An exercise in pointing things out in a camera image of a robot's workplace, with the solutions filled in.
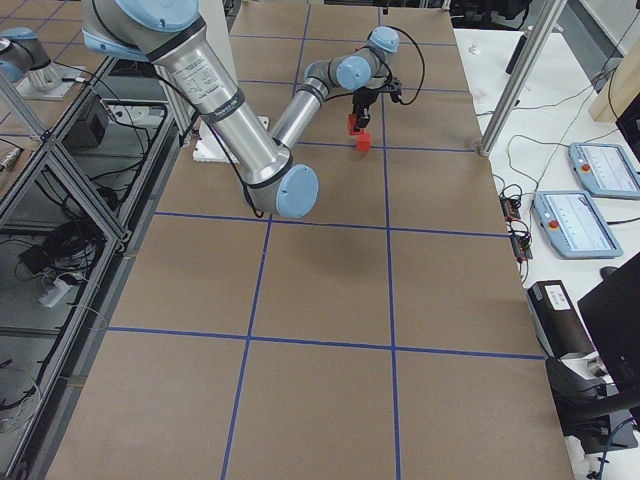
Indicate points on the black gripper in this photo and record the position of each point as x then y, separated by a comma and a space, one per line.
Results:
362, 98

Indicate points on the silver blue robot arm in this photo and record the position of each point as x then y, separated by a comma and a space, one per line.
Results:
172, 34
21, 53

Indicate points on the brown paper table mat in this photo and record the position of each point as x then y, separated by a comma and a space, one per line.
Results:
385, 335

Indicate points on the near blue teach pendant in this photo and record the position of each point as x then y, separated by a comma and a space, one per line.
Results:
574, 226

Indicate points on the blue teach pendant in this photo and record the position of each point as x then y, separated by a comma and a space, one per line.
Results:
574, 226
605, 170

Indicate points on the far blue teach pendant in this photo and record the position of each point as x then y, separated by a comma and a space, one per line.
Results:
605, 170

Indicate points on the black power brick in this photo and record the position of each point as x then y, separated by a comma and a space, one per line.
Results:
557, 324

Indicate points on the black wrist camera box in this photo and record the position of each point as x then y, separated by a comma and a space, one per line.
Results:
394, 89

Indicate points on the aluminium frame upright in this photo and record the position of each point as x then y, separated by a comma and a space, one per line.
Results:
548, 17

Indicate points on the aluminium frame side rack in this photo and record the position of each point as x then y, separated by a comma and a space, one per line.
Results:
84, 167

